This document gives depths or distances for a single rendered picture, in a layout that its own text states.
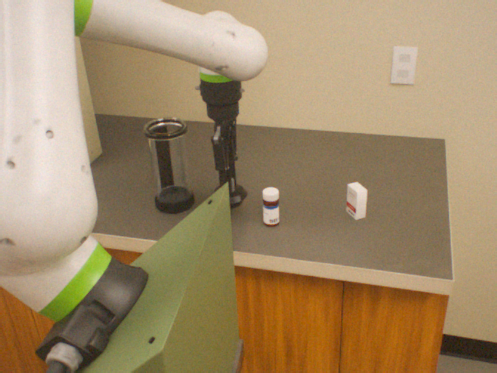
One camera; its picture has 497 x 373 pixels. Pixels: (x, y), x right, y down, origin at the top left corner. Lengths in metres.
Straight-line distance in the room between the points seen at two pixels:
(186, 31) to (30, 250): 0.53
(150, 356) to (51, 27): 0.41
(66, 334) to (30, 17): 0.40
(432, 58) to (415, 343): 0.84
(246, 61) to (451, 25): 0.83
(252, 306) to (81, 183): 0.84
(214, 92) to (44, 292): 0.62
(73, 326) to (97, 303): 0.05
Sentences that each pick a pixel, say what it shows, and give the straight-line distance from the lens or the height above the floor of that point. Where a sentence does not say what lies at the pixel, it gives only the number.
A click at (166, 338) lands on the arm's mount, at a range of 0.63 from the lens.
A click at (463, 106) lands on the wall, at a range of 1.86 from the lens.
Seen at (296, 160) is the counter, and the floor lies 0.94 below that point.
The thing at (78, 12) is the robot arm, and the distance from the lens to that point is 0.99.
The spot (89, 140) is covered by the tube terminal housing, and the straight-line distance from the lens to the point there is 1.77.
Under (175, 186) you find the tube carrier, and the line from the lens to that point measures 1.42.
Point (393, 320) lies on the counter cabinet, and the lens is 1.39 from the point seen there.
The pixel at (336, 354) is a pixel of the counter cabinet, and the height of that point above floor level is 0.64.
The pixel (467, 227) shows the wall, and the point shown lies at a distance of 2.07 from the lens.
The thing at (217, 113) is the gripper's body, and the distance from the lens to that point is 1.28.
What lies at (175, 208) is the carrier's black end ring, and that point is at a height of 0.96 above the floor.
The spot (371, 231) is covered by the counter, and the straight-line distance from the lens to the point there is 1.38.
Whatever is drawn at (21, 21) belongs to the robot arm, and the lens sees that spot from 0.75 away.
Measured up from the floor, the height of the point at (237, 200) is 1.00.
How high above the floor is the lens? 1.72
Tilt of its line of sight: 30 degrees down
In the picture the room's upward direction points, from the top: 3 degrees counter-clockwise
